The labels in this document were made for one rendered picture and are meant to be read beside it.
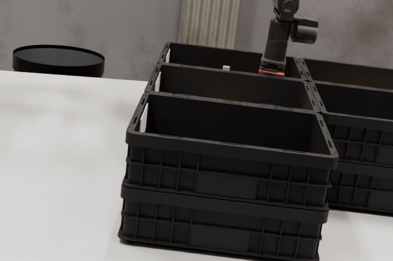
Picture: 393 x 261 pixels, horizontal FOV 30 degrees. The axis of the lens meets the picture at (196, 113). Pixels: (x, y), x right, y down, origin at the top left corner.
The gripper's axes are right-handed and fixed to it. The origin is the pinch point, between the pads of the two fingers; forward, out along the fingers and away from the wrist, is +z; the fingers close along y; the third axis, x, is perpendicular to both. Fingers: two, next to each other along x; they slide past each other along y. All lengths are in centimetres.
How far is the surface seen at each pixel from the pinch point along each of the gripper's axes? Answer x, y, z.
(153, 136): 20, -70, -5
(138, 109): 26, -55, -5
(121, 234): 23, -69, 17
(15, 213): 46, -64, 19
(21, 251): 39, -79, 19
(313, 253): -14, -66, 14
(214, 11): 34, 193, 10
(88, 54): 91, 158, 37
